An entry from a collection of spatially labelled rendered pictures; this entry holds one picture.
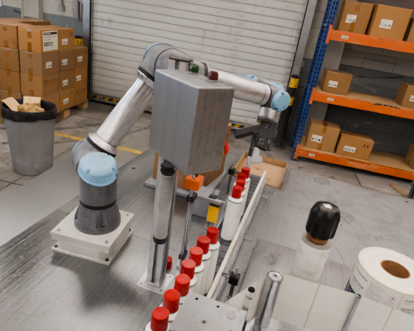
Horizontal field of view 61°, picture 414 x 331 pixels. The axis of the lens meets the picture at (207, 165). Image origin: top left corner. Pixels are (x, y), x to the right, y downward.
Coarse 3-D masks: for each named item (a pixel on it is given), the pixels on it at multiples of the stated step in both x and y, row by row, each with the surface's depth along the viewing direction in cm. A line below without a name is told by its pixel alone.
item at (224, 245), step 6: (252, 174) 181; (252, 180) 174; (258, 180) 175; (252, 186) 168; (252, 192) 162; (246, 198) 156; (246, 204) 151; (222, 222) 135; (240, 222) 137; (222, 240) 124; (222, 246) 121; (228, 246) 122; (222, 252) 118; (222, 258) 116; (216, 264) 112; (216, 270) 110
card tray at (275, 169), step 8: (240, 160) 200; (264, 160) 210; (272, 160) 209; (280, 160) 207; (240, 168) 197; (256, 168) 200; (264, 168) 202; (272, 168) 204; (280, 168) 206; (272, 176) 193; (280, 176) 195; (272, 184) 184; (280, 184) 180
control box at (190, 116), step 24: (168, 72) 76; (168, 96) 76; (192, 96) 69; (216, 96) 70; (168, 120) 77; (192, 120) 70; (216, 120) 73; (168, 144) 78; (192, 144) 72; (216, 144) 76; (192, 168) 74; (216, 168) 79
